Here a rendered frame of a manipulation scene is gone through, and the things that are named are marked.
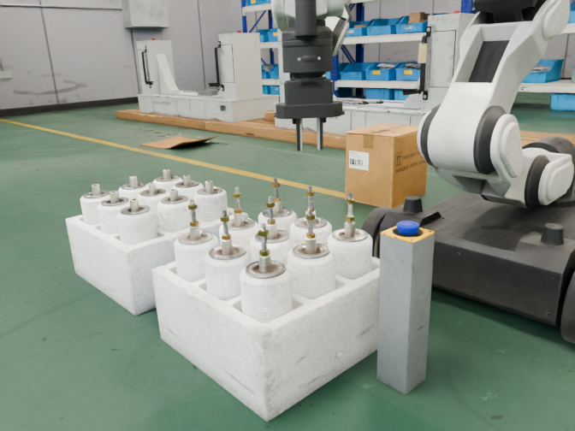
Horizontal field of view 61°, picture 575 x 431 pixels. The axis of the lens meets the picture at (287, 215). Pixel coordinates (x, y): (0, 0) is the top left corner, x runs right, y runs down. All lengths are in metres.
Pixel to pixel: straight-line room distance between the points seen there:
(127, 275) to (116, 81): 6.51
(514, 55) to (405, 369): 0.69
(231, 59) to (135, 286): 3.18
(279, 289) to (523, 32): 0.74
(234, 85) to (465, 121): 3.35
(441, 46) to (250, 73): 1.88
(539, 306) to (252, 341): 0.64
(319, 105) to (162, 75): 4.59
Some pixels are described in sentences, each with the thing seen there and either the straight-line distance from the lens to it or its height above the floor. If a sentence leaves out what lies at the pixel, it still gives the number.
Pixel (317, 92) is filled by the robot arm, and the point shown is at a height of 0.56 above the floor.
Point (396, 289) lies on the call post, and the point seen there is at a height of 0.21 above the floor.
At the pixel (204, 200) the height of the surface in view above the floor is 0.24.
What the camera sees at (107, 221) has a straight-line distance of 1.41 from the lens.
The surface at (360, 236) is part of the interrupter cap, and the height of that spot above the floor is 0.25.
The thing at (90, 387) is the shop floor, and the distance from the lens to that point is 1.12.
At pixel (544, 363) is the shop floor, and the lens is 1.18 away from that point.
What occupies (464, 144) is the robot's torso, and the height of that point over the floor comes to 0.44.
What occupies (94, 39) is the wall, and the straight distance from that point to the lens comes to 7.60.
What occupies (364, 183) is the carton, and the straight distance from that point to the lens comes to 2.10.
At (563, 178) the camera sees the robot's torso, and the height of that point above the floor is 0.29.
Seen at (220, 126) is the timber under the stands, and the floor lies 0.06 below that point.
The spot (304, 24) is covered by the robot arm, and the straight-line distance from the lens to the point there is 0.83.
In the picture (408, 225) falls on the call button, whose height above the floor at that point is 0.33.
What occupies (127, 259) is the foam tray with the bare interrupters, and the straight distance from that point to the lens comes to 1.27.
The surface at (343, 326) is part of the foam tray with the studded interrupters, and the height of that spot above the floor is 0.11.
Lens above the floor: 0.63
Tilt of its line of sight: 18 degrees down
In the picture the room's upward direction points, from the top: 2 degrees counter-clockwise
